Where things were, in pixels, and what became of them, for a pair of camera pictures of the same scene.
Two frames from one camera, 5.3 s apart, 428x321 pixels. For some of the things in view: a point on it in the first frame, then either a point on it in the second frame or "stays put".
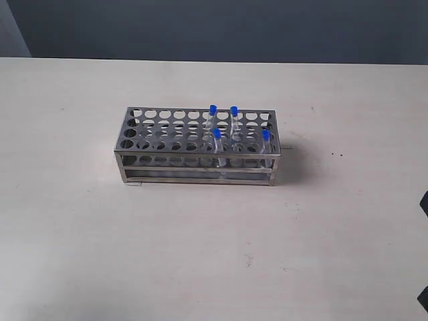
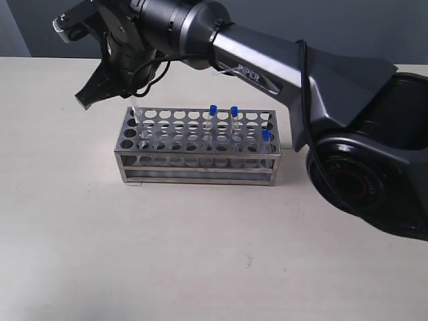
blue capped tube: (218, 148) -> (136, 108)
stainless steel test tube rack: (183, 144) stays put
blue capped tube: (210, 120) stays put
